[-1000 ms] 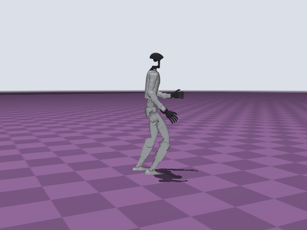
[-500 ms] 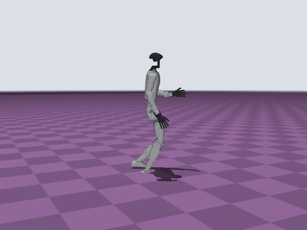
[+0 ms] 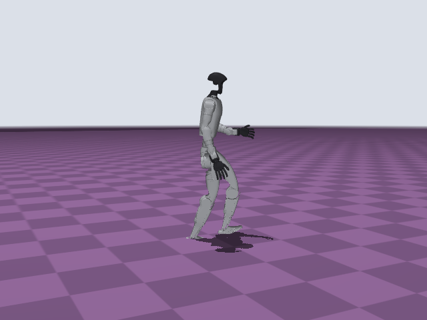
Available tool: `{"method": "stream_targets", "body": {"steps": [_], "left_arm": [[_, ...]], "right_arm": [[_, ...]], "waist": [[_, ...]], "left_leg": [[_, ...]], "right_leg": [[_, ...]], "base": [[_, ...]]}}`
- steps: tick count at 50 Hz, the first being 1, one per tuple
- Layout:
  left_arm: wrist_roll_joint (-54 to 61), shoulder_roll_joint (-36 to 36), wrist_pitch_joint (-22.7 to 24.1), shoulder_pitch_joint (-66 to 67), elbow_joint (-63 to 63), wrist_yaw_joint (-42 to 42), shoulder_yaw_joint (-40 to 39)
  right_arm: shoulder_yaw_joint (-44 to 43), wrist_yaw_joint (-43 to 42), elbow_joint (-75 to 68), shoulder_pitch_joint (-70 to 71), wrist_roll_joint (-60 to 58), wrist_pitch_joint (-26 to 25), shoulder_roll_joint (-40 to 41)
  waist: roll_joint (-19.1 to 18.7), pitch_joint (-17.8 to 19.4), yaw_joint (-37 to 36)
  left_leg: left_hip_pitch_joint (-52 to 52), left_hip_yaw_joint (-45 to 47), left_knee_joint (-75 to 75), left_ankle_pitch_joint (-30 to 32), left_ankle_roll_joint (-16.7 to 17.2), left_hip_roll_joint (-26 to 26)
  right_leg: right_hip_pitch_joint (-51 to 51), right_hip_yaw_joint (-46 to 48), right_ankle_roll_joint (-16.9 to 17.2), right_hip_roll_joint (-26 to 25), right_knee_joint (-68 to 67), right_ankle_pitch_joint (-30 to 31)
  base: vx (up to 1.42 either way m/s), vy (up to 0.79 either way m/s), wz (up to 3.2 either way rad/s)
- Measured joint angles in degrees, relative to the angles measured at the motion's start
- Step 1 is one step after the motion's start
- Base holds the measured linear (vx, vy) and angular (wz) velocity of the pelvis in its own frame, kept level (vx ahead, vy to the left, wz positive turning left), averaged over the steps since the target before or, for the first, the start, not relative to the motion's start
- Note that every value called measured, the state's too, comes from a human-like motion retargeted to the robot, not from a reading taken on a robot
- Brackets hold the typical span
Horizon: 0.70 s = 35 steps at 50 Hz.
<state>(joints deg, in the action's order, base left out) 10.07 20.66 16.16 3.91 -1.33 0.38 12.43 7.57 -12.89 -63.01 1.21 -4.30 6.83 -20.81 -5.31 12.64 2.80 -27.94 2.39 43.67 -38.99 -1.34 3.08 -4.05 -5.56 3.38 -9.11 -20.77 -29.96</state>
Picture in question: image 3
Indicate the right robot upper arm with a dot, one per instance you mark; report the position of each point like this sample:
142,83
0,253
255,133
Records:
208,109

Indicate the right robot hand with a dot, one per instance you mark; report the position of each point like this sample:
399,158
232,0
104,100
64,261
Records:
219,166

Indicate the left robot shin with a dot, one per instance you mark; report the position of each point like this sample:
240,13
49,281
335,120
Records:
229,209

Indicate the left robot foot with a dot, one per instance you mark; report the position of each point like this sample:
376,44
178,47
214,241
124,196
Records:
230,229

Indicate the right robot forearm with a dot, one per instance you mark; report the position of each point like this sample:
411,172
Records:
207,139

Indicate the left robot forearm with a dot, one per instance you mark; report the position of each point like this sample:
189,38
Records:
227,130

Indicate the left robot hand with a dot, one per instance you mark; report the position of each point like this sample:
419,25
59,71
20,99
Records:
245,131

